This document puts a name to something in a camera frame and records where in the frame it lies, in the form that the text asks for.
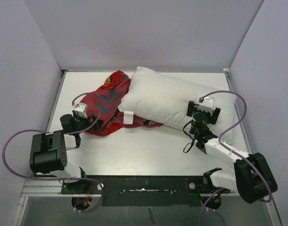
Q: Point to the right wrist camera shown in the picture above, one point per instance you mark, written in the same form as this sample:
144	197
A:
206	104

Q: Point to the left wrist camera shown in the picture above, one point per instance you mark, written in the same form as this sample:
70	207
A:
81	110

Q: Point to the blue pillow label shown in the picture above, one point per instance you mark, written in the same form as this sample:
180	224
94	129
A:
128	117

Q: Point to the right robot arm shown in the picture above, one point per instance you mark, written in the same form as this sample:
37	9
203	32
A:
251	178

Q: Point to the aluminium frame rail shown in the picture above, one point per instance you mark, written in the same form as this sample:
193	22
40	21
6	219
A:
119	184

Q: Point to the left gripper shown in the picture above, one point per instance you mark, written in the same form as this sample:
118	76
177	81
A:
96	126

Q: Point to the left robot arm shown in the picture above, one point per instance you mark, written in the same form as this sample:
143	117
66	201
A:
49	150

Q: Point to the red printed pillowcase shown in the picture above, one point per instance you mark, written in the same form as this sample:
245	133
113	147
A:
104	103

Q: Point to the white pillow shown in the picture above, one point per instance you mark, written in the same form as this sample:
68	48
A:
164	97

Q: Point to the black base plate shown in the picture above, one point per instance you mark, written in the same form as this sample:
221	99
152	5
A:
154	199

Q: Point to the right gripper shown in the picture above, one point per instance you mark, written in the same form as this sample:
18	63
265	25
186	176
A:
213	118

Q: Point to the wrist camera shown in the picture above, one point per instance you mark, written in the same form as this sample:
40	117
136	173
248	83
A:
206	104
81	110

